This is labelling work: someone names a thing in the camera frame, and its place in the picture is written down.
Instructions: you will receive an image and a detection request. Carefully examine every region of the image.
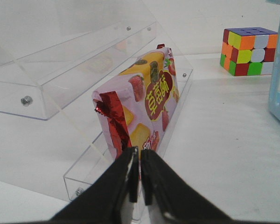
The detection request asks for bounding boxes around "multicolour puzzle cube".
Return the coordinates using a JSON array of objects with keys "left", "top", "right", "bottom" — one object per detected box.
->
[{"left": 220, "top": 27, "right": 278, "bottom": 77}]

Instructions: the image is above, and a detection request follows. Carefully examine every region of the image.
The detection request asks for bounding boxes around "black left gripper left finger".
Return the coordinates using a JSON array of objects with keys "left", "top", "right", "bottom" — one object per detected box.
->
[{"left": 50, "top": 147, "right": 139, "bottom": 222}]

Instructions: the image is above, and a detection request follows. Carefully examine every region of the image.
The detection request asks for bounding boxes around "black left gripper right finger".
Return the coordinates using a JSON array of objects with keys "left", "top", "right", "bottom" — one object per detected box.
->
[{"left": 141, "top": 149, "right": 238, "bottom": 222}]

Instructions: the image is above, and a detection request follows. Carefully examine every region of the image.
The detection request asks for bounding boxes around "clear acrylic left shelf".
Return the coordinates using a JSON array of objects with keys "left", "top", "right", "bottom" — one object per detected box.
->
[{"left": 0, "top": 0, "right": 194, "bottom": 221}]

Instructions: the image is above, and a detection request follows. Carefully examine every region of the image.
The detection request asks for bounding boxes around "pink strawberry bread pack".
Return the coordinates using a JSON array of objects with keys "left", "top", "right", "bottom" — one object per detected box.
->
[{"left": 92, "top": 44, "right": 179, "bottom": 159}]

